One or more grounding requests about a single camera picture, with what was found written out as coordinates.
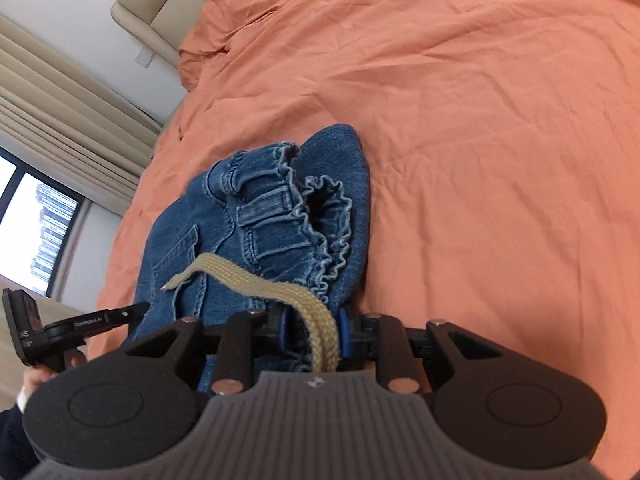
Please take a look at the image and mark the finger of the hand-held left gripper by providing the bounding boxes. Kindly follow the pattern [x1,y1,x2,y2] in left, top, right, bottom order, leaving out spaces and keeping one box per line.
[75,302,152,336]

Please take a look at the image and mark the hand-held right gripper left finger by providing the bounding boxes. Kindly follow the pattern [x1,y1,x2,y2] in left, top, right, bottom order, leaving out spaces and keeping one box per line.
[125,308,291,396]

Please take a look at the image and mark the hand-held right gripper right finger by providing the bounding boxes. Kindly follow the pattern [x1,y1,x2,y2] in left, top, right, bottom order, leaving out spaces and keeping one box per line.
[336,308,503,395]

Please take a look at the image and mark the blue denim pants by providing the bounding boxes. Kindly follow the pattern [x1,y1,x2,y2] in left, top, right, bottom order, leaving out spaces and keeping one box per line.
[122,123,372,395]

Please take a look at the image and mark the person's left forearm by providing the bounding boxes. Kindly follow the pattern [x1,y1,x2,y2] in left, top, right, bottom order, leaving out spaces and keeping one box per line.
[0,394,45,480]

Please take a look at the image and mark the person's left hand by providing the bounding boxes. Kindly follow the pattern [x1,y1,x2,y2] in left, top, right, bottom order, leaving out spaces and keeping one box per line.
[20,350,87,402]

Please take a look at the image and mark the dark framed window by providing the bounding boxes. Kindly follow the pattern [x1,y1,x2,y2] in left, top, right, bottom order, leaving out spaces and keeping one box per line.
[0,147,92,299]

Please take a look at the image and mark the beige curtain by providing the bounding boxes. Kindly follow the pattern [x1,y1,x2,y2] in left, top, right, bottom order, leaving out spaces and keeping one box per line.
[0,12,164,219]

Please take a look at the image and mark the orange duvet cover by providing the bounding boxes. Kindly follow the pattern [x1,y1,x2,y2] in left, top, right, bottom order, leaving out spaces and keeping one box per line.
[89,0,640,413]

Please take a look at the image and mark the beige padded headboard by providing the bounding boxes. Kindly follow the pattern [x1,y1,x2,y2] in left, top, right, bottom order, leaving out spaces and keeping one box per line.
[111,0,242,69]

